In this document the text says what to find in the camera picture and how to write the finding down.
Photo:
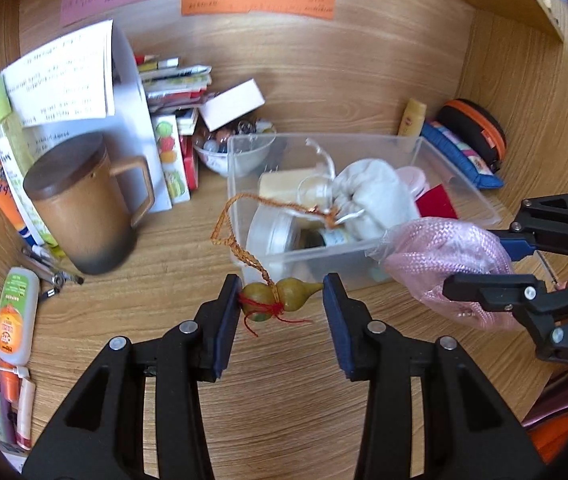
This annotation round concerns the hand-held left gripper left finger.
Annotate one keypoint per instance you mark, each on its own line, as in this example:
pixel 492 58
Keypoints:
pixel 226 330

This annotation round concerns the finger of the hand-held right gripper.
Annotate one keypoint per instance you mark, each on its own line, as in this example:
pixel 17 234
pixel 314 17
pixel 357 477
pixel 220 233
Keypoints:
pixel 518 249
pixel 483 290

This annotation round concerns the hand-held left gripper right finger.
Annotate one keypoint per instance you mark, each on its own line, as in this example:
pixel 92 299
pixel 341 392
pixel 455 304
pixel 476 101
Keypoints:
pixel 339 330

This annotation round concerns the clear plastic storage bin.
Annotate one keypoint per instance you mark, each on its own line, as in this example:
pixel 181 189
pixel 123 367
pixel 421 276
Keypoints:
pixel 304 265

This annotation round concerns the frosted plastic jar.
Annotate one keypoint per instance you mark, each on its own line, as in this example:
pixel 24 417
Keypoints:
pixel 274 232

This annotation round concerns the pink round compact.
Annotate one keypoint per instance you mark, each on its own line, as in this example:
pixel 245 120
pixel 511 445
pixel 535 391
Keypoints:
pixel 413 177

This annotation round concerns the wooden desktop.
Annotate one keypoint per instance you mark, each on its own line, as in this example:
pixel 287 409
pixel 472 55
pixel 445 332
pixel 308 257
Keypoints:
pixel 139 300

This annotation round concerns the red card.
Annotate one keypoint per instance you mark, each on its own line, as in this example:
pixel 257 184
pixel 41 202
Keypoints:
pixel 436 202

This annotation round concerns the blue pencil case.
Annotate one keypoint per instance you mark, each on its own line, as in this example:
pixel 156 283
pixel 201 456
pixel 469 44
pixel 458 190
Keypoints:
pixel 463 155

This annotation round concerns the black case orange zipper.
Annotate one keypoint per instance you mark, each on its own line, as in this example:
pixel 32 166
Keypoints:
pixel 468 120

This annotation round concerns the white cloth pouch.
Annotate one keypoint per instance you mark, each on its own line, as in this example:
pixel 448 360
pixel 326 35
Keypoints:
pixel 373 195

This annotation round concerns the yellowish plastic tub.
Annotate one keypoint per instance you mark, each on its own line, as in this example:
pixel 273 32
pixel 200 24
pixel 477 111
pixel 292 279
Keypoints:
pixel 284 182

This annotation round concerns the red book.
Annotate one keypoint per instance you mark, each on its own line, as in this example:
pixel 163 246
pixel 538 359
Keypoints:
pixel 189 165

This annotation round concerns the yellow sunscreen bottle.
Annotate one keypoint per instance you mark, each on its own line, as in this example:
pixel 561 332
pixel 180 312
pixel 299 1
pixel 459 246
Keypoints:
pixel 411 117

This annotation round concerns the white bowl of beads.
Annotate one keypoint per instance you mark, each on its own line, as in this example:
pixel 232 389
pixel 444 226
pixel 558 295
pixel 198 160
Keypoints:
pixel 214 160

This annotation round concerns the fruit sticker sheet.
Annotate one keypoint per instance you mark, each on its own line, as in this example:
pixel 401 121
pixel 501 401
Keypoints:
pixel 166 160

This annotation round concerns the brown lidded mug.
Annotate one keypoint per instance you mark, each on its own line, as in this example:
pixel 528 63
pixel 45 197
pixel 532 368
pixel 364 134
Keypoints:
pixel 84 210

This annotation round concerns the white orange lotion tube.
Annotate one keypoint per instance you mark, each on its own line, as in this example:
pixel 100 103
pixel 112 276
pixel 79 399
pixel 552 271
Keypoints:
pixel 14 320

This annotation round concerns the pink lip balm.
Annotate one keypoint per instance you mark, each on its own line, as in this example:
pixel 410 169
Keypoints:
pixel 25 415

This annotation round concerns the white cardboard box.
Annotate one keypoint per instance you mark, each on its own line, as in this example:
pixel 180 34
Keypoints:
pixel 231 105

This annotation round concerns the stack of sticker books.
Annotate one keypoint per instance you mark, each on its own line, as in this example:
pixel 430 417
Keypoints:
pixel 174 80

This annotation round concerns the white paper folder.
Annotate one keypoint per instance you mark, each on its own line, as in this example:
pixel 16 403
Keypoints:
pixel 129 90

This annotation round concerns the green white packet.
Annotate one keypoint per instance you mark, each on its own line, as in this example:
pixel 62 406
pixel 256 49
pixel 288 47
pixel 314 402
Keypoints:
pixel 14 150

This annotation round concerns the handwritten white paper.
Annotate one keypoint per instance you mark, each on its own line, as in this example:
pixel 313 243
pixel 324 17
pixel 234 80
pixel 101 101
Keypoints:
pixel 59 80

